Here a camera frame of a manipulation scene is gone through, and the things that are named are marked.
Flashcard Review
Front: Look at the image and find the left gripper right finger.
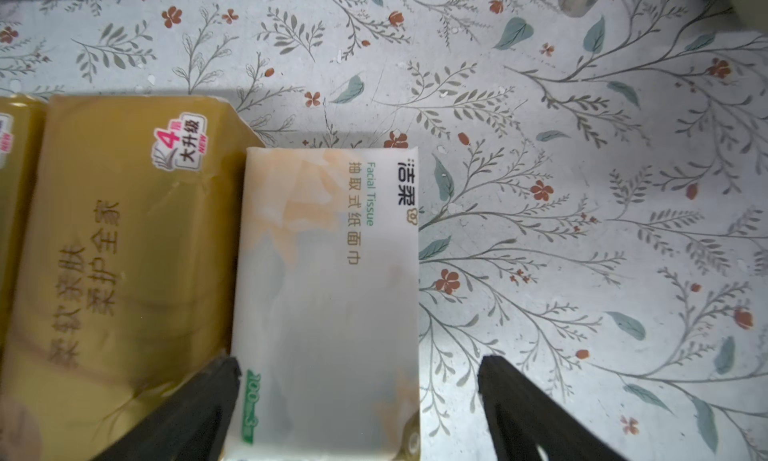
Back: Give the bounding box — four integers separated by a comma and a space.
477, 355, 623, 460

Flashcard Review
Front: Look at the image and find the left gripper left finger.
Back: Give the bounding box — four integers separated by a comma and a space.
94, 356, 241, 461

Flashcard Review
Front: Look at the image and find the white tissue pack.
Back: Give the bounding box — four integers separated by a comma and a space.
222, 148, 421, 460

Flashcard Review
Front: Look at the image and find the gold tissue pack right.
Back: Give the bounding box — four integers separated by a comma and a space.
1, 96, 259, 460

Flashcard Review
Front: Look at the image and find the gold tissue pack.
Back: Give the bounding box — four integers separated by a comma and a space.
1, 94, 47, 337
1, 96, 259, 460

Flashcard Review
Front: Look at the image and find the gold tissue pack middle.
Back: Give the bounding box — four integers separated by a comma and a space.
1, 94, 47, 337

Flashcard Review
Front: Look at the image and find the floral patterned floor mat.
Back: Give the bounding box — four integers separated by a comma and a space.
1, 0, 767, 460

